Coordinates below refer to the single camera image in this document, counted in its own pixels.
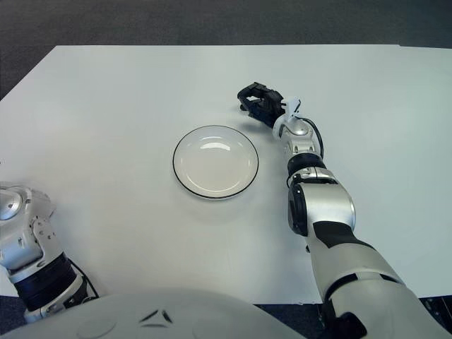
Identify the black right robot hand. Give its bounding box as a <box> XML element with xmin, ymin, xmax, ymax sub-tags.
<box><xmin>237</xmin><ymin>81</ymin><xmax>285</xmax><ymax>124</ymax></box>

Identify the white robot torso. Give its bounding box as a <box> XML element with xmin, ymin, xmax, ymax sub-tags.
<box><xmin>6</xmin><ymin>287</ymin><xmax>319</xmax><ymax>339</ymax></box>

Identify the white right wrist sensor box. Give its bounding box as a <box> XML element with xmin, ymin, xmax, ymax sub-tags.
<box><xmin>284</xmin><ymin>95</ymin><xmax>303</xmax><ymax>119</ymax></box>

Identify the white plate with black rim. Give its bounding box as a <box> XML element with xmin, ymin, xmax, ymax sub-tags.
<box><xmin>172</xmin><ymin>124</ymin><xmax>259</xmax><ymax>201</ymax></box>

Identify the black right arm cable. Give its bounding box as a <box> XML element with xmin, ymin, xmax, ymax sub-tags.
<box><xmin>303</xmin><ymin>118</ymin><xmax>324</xmax><ymax>156</ymax></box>

